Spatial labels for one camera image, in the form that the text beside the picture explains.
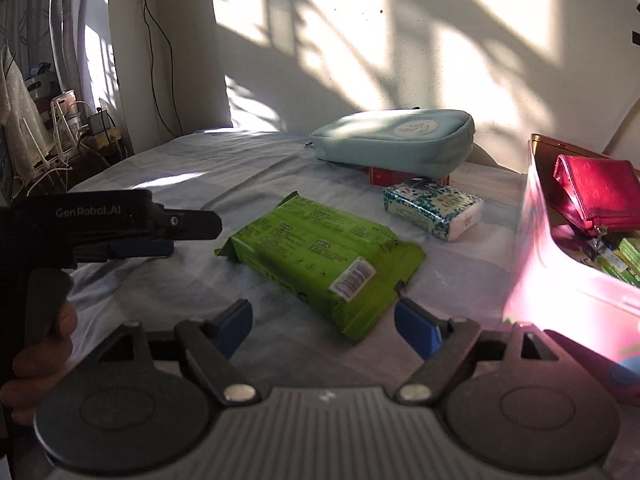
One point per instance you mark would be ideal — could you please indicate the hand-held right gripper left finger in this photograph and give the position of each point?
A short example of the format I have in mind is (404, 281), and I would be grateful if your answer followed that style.
(237, 327)

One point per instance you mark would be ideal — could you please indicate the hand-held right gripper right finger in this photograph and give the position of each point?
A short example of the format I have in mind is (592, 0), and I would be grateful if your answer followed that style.
(415, 327)

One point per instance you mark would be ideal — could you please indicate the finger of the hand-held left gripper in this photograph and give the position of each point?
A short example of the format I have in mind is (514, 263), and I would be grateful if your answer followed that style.
(140, 249)
(192, 225)

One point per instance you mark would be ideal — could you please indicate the green wet wipes pack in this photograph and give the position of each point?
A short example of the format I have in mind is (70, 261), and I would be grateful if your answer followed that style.
(310, 255)

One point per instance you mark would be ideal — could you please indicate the pink biscuit tin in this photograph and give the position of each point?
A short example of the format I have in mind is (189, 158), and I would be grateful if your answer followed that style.
(535, 270)

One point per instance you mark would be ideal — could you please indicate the long green toothpaste box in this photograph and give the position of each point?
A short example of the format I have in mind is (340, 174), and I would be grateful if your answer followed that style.
(617, 272)

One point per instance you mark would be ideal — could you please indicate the magenta coin purse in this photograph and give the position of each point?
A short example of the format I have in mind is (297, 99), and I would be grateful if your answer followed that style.
(595, 190)

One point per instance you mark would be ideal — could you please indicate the person's left hand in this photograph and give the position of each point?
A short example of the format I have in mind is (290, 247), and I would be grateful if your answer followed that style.
(30, 375)

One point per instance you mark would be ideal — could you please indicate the yellowish power strip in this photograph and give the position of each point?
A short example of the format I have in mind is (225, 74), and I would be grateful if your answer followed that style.
(102, 139)

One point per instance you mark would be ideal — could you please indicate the black plug adapter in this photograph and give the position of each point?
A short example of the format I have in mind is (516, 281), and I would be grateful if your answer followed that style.
(100, 121)

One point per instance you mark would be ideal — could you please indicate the teal patterned tissue pack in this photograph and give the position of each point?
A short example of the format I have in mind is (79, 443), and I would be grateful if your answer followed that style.
(430, 205)

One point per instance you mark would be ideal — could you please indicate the beige hanging cloth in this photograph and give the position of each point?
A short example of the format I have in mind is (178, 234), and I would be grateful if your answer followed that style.
(20, 110)

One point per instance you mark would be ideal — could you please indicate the red flat box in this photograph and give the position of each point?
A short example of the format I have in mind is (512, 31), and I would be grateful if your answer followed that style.
(385, 175)

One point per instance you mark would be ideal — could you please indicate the light blue zip pouch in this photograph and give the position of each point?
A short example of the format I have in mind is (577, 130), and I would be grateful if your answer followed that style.
(395, 145)

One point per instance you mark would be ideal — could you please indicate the sheer window curtain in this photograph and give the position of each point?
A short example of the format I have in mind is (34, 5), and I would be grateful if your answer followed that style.
(65, 20)

